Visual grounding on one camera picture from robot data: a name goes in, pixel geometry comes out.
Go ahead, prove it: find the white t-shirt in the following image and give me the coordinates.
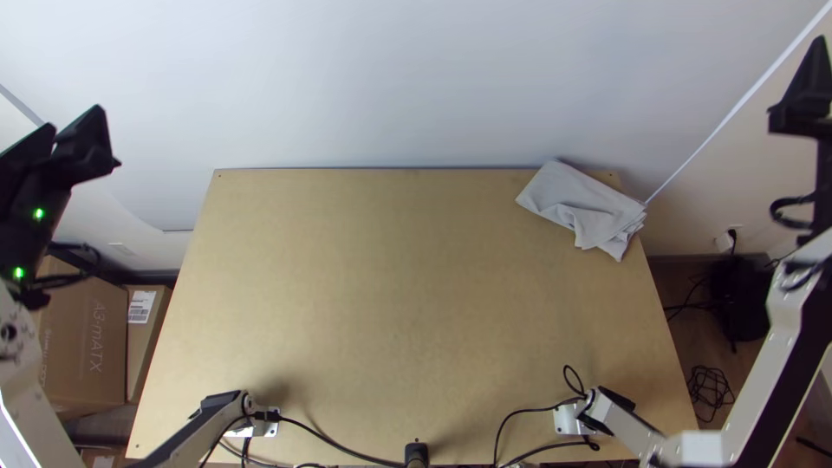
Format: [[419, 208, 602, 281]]
[[515, 159, 649, 263]]

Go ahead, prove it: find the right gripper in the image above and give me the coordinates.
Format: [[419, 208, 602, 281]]
[[767, 35, 832, 196]]

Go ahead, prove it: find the coiled black cable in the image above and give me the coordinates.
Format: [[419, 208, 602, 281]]
[[686, 363, 738, 425]]

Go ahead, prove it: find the white wall socket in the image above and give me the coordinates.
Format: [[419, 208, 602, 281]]
[[713, 225, 744, 255]]

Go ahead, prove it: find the large brown cardboard box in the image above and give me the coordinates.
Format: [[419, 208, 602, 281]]
[[36, 255, 131, 419]]

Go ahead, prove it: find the cardboard box with white label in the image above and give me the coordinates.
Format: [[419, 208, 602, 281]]
[[124, 283, 175, 405]]

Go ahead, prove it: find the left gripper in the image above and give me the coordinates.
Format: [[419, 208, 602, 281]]
[[0, 103, 123, 208]]

